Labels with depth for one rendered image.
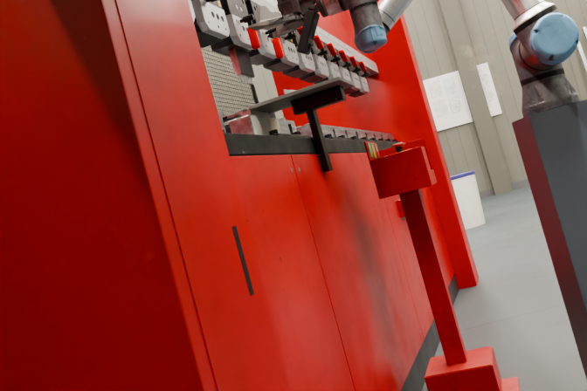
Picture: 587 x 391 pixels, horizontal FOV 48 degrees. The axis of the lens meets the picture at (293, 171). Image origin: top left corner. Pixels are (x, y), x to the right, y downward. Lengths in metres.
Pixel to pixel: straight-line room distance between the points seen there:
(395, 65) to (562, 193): 2.30
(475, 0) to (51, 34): 11.98
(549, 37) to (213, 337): 1.22
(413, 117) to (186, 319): 3.27
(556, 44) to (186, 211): 1.17
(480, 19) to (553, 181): 10.82
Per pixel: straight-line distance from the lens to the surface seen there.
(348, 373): 1.63
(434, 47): 12.36
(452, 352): 2.14
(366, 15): 1.76
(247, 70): 1.93
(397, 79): 3.99
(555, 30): 1.78
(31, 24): 0.88
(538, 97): 1.90
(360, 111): 4.02
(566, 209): 1.86
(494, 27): 12.62
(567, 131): 1.87
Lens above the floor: 0.70
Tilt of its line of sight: 3 degrees up
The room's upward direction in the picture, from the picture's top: 15 degrees counter-clockwise
